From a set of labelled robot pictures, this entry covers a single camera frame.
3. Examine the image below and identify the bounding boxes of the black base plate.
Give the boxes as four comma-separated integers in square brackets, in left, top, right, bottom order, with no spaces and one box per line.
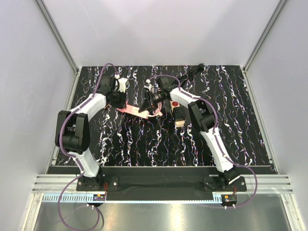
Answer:
[77,167,247,203]

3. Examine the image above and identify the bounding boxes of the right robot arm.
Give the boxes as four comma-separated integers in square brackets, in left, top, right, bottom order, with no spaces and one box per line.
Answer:
[139,75,240,191]

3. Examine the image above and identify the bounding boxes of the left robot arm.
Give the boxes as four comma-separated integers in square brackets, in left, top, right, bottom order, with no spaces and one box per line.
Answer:
[55,75,128,191]

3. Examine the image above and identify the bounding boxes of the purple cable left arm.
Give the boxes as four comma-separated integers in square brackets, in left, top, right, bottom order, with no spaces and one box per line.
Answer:
[57,63,120,229]

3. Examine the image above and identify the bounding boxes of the aluminium frame post left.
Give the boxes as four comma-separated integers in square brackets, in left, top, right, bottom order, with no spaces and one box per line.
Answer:
[34,0,79,75]

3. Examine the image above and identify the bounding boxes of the pink power cord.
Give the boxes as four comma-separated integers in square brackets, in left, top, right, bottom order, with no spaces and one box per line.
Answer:
[146,101,164,118]

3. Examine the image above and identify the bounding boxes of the black cube plug adapter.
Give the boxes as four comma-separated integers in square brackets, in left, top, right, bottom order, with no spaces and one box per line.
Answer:
[173,107,186,122]

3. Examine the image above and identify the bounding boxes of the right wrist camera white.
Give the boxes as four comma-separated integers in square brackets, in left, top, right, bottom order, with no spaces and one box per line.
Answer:
[144,79,154,93]

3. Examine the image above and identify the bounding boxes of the pink power strip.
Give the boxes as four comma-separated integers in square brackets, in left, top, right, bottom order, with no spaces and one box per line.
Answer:
[117,104,149,119]

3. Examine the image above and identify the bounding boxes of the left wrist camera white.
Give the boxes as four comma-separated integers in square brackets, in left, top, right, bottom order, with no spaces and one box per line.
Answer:
[115,74,128,93]

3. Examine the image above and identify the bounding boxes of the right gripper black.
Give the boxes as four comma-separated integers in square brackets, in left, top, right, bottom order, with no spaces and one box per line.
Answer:
[139,90,164,116]

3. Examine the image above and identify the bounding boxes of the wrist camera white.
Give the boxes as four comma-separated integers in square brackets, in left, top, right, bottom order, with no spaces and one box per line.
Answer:
[144,79,154,93]
[115,74,128,93]

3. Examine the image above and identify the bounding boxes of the aluminium frame post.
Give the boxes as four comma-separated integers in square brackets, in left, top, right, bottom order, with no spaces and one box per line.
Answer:
[243,0,289,72]
[34,0,79,75]

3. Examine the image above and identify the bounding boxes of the black power cord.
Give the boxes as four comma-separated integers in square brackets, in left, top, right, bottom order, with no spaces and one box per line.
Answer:
[178,63,205,84]

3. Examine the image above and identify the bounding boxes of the aluminium frame post right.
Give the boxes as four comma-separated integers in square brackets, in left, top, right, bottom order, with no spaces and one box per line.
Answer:
[243,0,289,72]

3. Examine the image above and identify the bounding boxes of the cream power strip red sockets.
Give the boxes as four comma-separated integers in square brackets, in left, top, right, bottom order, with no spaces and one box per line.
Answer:
[169,101,186,128]

